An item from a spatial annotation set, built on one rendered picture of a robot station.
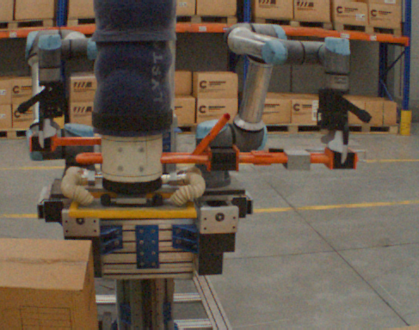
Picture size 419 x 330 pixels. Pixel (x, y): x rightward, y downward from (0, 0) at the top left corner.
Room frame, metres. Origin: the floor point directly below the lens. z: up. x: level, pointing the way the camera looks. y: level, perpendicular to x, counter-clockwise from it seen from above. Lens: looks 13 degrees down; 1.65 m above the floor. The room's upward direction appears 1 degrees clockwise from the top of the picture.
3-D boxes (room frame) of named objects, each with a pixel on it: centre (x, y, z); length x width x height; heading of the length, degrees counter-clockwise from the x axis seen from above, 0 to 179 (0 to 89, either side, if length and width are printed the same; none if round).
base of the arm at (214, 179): (2.35, -0.03, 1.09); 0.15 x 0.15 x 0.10
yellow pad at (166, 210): (1.62, 0.19, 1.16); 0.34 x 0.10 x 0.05; 95
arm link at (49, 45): (1.95, 0.50, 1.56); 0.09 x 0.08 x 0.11; 17
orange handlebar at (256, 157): (1.86, 0.01, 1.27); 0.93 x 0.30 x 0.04; 95
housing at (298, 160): (1.76, -0.27, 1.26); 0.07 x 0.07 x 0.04; 5
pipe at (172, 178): (1.72, 0.20, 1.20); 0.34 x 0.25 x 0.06; 95
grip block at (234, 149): (1.74, -0.05, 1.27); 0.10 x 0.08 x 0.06; 5
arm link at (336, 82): (1.78, -0.38, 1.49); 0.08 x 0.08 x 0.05
